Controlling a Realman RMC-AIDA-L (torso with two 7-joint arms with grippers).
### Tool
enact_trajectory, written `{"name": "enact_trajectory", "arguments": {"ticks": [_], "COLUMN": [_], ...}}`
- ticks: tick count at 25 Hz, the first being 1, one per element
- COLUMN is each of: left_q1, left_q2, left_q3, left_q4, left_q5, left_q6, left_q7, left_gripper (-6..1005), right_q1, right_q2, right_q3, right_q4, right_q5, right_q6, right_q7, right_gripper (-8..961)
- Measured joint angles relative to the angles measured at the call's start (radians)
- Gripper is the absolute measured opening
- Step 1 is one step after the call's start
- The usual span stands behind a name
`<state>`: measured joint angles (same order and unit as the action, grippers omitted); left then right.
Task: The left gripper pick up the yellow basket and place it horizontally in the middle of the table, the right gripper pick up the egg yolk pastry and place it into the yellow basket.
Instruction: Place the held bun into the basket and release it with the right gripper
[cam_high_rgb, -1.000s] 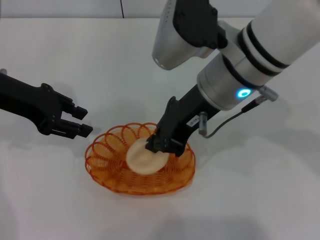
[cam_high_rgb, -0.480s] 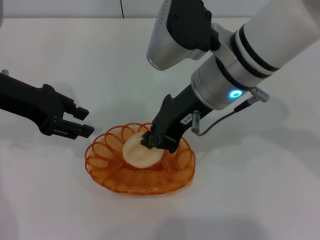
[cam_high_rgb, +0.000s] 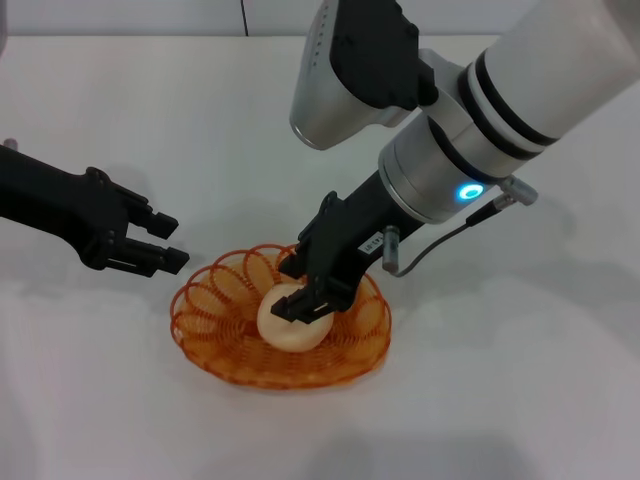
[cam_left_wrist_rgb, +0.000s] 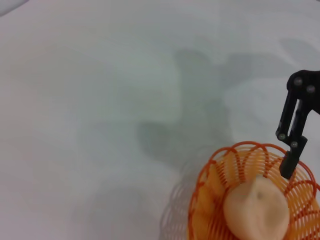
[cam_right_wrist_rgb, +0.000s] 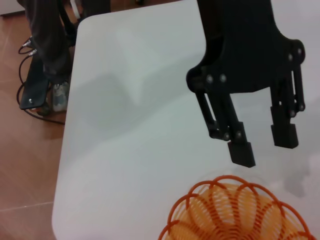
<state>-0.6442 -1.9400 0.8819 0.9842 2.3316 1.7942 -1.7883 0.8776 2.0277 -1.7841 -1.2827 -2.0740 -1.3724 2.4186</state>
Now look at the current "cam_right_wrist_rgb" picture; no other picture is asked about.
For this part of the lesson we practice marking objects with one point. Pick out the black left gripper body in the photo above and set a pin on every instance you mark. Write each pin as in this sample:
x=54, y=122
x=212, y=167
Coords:
x=245, y=50

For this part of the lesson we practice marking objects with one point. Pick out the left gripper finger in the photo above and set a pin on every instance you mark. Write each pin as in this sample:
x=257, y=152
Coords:
x=241, y=153
x=285, y=132

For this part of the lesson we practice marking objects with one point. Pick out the patterned sneaker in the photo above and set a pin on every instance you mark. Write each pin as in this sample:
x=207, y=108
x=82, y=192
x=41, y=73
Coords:
x=60, y=97

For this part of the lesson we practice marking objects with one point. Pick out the person in dark trousers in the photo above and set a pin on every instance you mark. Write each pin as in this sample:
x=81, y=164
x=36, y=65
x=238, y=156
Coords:
x=47, y=37

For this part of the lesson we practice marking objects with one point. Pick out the black foot pedal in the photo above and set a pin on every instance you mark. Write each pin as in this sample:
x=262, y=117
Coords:
x=32, y=92

